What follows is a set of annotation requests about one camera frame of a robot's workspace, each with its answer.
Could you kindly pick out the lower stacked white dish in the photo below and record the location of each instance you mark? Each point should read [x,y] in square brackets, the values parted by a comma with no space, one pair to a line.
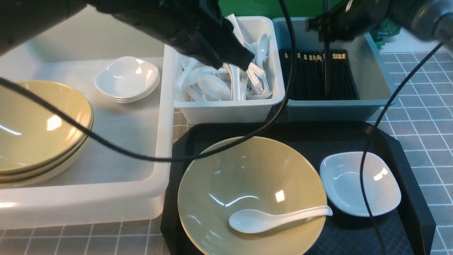
[132,99]

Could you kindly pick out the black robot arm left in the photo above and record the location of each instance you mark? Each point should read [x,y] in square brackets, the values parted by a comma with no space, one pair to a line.
[22,20]

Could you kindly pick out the white spoon bin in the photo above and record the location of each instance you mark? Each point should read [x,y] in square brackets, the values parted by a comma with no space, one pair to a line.
[248,111]

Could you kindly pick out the pile of white spoons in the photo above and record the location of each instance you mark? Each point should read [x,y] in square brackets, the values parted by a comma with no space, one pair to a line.
[229,83]

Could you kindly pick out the stacked yellow-green bowl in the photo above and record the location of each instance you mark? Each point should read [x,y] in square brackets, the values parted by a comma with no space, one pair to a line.
[40,154]
[65,98]
[18,123]

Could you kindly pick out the top stacked white dish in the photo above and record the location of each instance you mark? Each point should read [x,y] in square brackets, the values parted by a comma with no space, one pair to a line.
[127,77]

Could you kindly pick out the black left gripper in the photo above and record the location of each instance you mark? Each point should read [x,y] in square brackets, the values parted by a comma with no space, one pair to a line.
[194,28]

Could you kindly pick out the grey checked tablecloth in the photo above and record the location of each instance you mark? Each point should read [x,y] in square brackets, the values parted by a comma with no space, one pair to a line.
[421,120]

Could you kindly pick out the yellow-green noodle bowl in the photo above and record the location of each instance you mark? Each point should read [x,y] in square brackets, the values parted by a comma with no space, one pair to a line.
[261,174]

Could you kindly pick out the blue-grey chopstick bin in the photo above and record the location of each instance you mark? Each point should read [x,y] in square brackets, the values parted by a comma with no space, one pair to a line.
[373,81]

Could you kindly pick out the white soup spoon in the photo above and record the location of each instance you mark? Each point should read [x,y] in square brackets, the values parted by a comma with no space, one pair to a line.
[252,221]

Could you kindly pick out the green cloth backdrop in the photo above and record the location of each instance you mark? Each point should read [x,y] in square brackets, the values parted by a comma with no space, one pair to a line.
[299,8]

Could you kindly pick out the bundle of black chopsticks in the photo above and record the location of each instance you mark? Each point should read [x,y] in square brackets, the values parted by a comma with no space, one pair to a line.
[310,77]

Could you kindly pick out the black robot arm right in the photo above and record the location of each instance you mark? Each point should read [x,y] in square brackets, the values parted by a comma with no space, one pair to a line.
[427,20]

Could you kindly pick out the top stacked yellow-green bowl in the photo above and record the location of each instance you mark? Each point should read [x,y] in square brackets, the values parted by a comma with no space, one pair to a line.
[65,98]

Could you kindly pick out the middle stacked yellow-green bowl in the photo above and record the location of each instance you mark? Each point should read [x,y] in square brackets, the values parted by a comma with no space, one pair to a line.
[18,123]

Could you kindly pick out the white square sauce dish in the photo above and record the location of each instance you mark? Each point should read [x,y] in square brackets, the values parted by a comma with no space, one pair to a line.
[340,175]

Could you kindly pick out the stacked white dish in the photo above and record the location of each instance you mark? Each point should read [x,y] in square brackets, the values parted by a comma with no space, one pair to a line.
[127,77]
[132,99]

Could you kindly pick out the black chopstick gold band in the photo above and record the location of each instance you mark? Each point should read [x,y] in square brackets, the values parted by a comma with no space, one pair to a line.
[326,8]

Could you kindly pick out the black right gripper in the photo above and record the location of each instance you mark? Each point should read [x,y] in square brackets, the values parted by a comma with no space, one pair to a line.
[349,19]

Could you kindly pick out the bottom stacked yellow-green bowl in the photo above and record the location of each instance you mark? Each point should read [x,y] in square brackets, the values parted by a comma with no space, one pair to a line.
[40,154]

